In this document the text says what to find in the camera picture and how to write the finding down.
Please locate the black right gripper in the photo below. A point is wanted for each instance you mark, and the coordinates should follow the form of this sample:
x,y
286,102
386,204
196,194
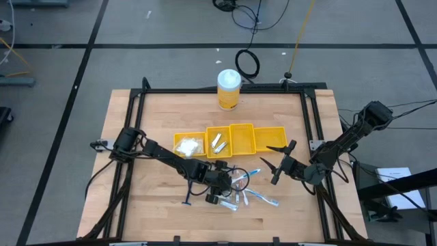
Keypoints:
x,y
290,167

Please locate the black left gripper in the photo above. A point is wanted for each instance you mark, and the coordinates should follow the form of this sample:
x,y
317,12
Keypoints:
x,y
213,179

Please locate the red white toothbrush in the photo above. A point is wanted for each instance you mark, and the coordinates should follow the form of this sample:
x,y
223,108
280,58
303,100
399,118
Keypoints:
x,y
245,198

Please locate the dark blue disposable razor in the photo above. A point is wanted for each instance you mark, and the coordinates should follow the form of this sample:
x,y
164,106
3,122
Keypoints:
x,y
187,203

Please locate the plain white cotton bag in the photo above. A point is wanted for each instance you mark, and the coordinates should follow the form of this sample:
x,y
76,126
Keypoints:
x,y
188,147

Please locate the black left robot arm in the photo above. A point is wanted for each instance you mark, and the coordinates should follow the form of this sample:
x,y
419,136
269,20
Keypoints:
x,y
164,155

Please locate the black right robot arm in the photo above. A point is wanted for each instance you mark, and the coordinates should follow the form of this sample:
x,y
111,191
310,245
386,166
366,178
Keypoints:
x,y
345,140

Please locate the yellow slotted plastic basket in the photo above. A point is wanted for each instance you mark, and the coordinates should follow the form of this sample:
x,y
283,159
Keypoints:
x,y
177,136
242,140
271,139
225,135

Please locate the yellow white wipes canister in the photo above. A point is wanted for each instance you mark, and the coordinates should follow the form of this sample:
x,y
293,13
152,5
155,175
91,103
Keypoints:
x,y
228,92

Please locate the small black round knob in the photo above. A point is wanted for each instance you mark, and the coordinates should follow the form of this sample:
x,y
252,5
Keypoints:
x,y
288,74

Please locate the row of yellow baskets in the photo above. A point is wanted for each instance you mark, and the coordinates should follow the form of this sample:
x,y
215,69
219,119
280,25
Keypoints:
x,y
170,91

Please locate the white box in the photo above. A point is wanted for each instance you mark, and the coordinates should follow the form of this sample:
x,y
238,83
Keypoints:
x,y
392,173

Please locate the black desk bar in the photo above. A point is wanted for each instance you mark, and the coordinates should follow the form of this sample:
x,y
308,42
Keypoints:
x,y
392,187

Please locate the black floor object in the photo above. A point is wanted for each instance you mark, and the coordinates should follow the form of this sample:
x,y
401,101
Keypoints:
x,y
5,118

